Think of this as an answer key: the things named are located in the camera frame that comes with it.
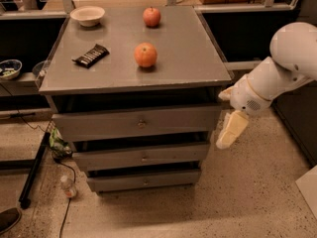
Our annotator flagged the dark shoe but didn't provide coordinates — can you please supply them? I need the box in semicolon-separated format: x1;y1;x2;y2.
0;207;22;234

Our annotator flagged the clear plastic bottle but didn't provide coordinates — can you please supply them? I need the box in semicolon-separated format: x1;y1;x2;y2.
60;176;77;198

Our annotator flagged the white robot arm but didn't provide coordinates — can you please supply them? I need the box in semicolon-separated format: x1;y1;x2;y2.
216;22;317;149

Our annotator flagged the grey side shelf left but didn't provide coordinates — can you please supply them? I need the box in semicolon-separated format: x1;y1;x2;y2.
0;72;39;97

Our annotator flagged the black candy bar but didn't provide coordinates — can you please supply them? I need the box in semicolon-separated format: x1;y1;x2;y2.
74;44;110;68

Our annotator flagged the grey top drawer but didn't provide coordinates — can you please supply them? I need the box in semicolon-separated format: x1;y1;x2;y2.
53;104;221;142

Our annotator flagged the grey middle drawer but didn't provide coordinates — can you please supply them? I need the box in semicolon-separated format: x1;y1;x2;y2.
73;143;210;173

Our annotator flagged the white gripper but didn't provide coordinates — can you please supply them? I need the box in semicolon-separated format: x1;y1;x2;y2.
216;74;271;150

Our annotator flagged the grey drawer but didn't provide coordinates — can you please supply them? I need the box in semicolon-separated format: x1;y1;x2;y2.
53;104;221;142
73;143;210;173
87;169;201;192

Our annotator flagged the red apple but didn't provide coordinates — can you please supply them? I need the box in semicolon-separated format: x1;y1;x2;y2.
143;7;160;28

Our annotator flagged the black power cable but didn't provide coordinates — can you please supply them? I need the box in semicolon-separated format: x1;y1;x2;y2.
53;157;77;238

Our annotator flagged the orange fruit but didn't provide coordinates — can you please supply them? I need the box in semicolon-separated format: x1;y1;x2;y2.
134;43;158;67

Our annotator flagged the black metal stand leg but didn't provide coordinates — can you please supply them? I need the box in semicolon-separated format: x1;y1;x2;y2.
19;132;50;209

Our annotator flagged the grey side shelf right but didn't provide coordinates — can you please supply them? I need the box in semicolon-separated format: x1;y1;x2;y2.
225;60;261;71

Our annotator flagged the grey bottom drawer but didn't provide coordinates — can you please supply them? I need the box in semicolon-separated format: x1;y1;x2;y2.
87;169;201;192

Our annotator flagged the blue patterned bowl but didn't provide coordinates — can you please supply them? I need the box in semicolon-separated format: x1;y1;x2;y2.
0;59;22;80

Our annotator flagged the green chip bag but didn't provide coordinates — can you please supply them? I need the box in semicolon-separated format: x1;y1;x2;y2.
49;128;72;159

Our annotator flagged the grey drawer cabinet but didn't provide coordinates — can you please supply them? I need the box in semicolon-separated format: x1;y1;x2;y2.
40;6;231;178

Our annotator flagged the white paper bowl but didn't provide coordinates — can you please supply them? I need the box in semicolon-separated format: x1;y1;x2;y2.
70;6;105;27

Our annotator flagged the white floor panel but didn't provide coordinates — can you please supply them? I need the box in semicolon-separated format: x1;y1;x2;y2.
295;166;317;219

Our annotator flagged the clear plastic container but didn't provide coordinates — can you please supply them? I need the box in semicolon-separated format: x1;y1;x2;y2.
32;60;51;79

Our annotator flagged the grey side shelf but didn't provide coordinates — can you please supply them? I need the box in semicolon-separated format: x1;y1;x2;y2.
225;60;261;71
0;72;39;97

